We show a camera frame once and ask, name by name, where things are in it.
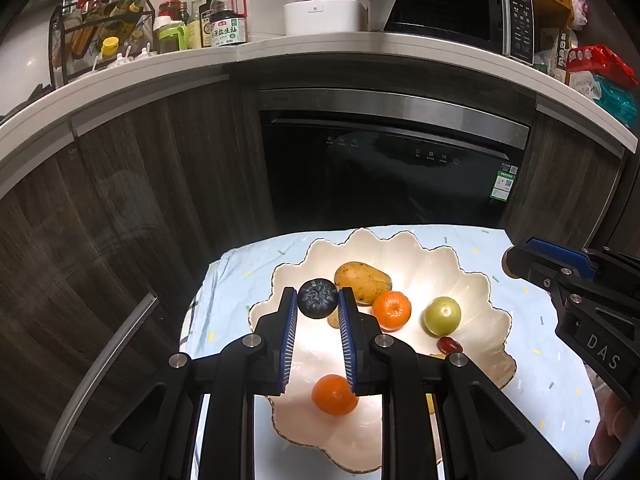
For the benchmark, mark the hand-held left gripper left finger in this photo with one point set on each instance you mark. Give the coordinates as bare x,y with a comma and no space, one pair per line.
289,340

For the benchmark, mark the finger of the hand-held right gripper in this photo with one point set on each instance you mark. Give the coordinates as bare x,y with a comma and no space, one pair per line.
560,253
535,267

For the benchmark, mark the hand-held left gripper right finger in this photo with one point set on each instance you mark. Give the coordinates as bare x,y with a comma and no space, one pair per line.
347,340

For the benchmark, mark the brown longan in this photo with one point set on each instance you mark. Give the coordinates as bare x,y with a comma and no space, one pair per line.
334,321

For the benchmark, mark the dark blueberry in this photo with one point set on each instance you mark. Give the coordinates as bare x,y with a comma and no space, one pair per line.
316,299

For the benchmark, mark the orange tangerine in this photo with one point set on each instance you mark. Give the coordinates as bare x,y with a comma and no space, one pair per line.
391,311
332,396

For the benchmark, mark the yellow mango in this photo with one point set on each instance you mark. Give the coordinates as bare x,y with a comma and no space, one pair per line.
362,280

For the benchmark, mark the white scalloped ceramic bowl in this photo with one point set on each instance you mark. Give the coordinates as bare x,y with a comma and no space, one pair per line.
450,280

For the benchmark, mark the green jujube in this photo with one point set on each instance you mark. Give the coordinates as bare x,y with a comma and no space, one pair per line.
442,316

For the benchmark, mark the red grape tomato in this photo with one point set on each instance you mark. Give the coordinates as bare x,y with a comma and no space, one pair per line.
450,345

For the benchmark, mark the large yellow orange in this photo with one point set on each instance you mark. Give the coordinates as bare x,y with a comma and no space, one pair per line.
429,404

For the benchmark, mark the person's right hand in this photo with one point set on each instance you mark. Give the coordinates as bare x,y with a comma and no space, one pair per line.
610,430

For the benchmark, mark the light blue patterned cloth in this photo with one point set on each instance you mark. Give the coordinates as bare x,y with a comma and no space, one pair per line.
545,360

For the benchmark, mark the dark wood base cabinet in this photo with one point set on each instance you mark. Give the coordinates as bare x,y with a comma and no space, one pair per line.
565,185
125,210

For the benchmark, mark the black built-in dishwasher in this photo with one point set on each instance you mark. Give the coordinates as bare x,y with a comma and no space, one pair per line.
390,170

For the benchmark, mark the red plastic packet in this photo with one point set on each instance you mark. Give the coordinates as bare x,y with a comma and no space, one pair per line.
600,65

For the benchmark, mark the black microwave oven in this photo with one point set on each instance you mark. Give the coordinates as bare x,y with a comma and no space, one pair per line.
440,5

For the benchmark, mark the green oil jug white lid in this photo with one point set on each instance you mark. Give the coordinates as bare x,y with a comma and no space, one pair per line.
169,37

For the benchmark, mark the dark glass sauce bottle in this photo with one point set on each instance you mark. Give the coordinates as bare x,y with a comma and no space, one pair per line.
206,20

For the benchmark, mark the yellow cap squeeze bottle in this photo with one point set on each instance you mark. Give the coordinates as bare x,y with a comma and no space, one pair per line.
108,52

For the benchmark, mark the red lid jar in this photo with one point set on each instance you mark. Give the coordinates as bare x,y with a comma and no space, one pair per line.
169,8

